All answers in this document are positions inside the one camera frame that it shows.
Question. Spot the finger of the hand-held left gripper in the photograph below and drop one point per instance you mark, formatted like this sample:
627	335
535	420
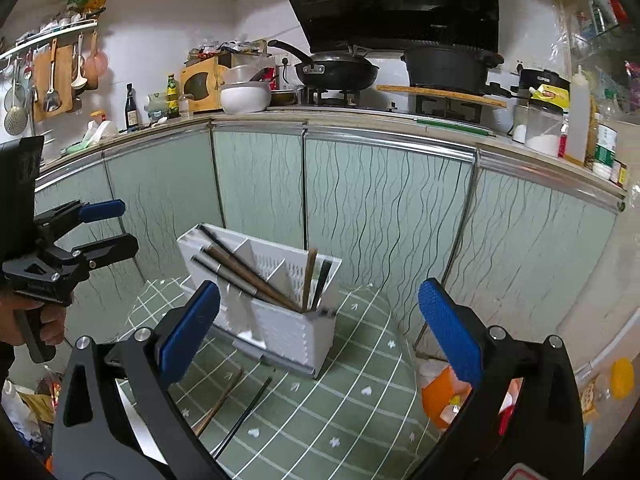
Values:
102	210
112	249

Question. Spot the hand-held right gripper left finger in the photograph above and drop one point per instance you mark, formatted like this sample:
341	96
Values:
187	330

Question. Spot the person's left hand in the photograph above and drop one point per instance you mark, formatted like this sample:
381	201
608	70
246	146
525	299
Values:
55	325

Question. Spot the brown wooden chopstick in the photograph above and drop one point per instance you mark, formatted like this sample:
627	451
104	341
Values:
219	402
250	277
310	275

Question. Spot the green glass bottle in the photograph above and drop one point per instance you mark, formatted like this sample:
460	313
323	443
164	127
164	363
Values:
173	97

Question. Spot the green label jar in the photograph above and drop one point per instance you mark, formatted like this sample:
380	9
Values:
606	150

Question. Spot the black range hood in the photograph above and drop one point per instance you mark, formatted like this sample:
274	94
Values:
390	0

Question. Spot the green checked tablecloth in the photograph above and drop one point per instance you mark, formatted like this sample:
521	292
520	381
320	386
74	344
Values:
350	410

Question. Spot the black cooking pot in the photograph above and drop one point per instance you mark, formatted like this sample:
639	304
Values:
445	67

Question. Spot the white pot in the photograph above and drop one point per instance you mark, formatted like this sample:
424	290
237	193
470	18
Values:
245	100

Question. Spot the clear salt jar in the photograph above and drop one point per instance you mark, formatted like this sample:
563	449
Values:
544	130

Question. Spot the dark glass bottle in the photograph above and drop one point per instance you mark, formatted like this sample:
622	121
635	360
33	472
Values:
132	110

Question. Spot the white utensil holder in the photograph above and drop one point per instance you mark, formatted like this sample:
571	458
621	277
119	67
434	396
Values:
280	340

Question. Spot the gas stove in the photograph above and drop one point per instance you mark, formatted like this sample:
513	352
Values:
380	105

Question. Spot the yellow wooden box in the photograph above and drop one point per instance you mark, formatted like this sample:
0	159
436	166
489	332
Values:
200	87

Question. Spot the orange plastic bag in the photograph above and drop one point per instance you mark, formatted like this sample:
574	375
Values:
445	400

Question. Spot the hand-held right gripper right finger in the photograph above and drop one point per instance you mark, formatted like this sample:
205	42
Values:
450	330

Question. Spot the black chopstick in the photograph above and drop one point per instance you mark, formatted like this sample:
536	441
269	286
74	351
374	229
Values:
215	240
322	280
225	276
251	405

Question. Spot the green kitchen cabinet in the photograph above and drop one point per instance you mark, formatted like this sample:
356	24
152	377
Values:
390	210

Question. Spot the white squeeze bottle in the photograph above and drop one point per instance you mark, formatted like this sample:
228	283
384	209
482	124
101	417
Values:
580	120

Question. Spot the hanging wooden cutting board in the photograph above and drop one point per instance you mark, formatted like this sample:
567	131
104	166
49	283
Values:
50	85

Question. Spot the black frying pan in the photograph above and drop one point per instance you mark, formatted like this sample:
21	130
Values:
335	72

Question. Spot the metal skimmer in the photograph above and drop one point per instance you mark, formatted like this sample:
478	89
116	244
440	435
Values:
15	115

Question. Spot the yellow lidded plastic jar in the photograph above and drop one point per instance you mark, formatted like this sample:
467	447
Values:
620	377

